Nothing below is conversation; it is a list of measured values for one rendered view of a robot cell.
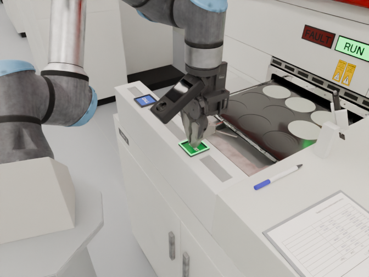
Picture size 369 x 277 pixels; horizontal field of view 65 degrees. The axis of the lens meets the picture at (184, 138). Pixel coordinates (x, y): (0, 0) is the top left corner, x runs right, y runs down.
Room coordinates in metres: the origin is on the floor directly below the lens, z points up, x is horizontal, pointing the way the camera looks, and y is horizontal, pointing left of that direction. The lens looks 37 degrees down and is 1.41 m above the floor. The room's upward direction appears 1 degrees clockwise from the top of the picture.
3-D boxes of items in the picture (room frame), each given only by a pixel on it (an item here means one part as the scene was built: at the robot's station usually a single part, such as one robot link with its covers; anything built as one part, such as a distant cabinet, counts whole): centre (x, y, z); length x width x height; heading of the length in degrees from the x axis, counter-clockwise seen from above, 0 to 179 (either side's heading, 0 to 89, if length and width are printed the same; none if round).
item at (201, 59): (0.56, -0.03, 1.19); 0.08 x 0.08 x 0.05
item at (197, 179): (0.65, 0.05, 0.89); 0.55 x 0.09 x 0.14; 33
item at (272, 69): (0.92, -0.46, 0.89); 0.44 x 0.02 x 0.10; 33
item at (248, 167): (0.65, -0.10, 0.87); 0.36 x 0.08 x 0.03; 33
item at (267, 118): (0.81, -0.31, 0.90); 0.34 x 0.34 x 0.01; 33
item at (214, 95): (0.56, -0.04, 1.11); 0.09 x 0.08 x 0.12; 123
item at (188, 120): (0.57, -0.03, 1.01); 0.06 x 0.03 x 0.09; 123
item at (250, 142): (0.71, -0.16, 0.90); 0.38 x 0.01 x 0.01; 33
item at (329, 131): (0.53, -0.34, 1.03); 0.06 x 0.04 x 0.13; 123
